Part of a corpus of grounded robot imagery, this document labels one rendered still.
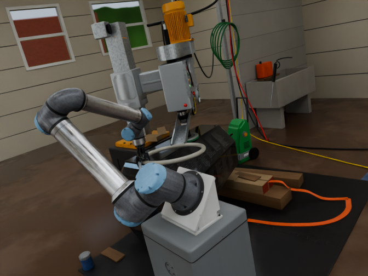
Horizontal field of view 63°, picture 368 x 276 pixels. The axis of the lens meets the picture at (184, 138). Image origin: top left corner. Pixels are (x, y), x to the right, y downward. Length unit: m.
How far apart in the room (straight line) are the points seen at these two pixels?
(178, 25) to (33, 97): 5.66
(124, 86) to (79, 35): 5.72
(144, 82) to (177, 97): 0.75
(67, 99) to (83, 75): 7.26
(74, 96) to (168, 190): 0.64
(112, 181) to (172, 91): 1.40
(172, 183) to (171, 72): 1.46
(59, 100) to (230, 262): 1.13
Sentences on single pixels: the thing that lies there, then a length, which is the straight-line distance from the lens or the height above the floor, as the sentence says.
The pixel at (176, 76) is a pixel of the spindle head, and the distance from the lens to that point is 2.66.
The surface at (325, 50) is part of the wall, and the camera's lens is 7.22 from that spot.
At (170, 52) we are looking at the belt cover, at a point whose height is 1.65.
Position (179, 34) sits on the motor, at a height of 1.81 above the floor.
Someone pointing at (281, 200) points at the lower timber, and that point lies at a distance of 3.10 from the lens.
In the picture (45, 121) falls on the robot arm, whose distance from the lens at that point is 1.59.
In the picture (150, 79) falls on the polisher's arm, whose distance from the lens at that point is 3.35.
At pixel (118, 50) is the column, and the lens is 3.37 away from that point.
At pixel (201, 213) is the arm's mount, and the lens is 1.44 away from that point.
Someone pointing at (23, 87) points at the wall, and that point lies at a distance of 8.32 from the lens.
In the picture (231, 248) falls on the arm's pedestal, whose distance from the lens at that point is 1.59.
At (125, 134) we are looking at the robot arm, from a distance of 1.96.
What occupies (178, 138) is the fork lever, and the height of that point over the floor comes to 0.96.
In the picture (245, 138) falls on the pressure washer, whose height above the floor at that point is 0.34.
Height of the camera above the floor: 1.68
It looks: 16 degrees down
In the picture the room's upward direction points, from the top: 12 degrees counter-clockwise
